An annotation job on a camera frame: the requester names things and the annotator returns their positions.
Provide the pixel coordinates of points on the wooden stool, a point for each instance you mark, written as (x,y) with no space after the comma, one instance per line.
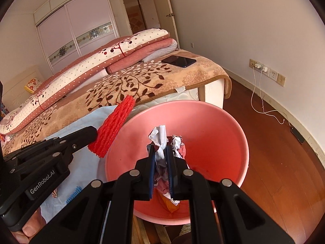
(142,231)

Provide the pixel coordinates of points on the yellow patterned pillow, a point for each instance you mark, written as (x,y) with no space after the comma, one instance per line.
(33,84)

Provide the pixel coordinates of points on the pink plastic basin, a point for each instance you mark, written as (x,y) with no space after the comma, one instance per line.
(210,137)

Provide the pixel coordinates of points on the polka-dot quilt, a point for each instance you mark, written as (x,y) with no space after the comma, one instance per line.
(83,66)

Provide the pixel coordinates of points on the beige leaf-print blanket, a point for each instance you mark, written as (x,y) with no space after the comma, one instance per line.
(142,81)

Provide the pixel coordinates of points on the white mattress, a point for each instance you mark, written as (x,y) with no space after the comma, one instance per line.
(177,97)

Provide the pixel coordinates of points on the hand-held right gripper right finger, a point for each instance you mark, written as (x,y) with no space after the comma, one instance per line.
(169,172)

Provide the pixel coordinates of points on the grey rug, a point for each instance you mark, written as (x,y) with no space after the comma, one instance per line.
(184,230)

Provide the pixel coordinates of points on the white bed headboard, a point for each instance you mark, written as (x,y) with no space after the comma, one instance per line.
(15,91)

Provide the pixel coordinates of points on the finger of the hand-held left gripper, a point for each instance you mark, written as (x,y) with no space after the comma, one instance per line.
(64,160)
(86,133)

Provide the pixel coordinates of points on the white paper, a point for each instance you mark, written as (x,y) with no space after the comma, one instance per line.
(160,137)

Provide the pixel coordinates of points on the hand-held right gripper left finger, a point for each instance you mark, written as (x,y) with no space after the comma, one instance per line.
(151,172)

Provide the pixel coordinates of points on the person's left hand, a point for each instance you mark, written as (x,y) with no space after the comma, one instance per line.
(33,223)

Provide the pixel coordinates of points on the pink folded blanket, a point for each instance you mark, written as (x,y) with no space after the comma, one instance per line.
(142,53)

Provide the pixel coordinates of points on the crumpled printed paper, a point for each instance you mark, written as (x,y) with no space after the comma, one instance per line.
(177,144)

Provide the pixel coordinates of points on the beige wall plate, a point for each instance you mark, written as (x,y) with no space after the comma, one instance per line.
(252,63)
(281,79)

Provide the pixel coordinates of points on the light blue cloth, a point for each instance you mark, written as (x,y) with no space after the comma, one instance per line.
(83,167)

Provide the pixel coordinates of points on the black smartphone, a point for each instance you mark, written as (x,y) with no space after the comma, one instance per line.
(179,61)

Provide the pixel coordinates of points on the grey folded sheet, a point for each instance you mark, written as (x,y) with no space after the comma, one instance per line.
(162,52)

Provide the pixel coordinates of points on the white charger plug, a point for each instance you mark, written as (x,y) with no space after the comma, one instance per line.
(265,70)
(258,66)

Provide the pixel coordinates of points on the red foam fruit net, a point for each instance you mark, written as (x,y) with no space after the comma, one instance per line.
(114,124)

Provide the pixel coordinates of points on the dark phone on floor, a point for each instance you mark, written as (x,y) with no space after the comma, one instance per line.
(297,135)

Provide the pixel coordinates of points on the white room door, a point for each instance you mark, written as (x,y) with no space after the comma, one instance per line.
(170,30)

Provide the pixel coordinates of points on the white bed footboard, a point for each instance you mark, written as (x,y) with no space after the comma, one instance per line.
(213,91)

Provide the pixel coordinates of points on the white sliding-door wardrobe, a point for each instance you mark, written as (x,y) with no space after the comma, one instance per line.
(58,30)

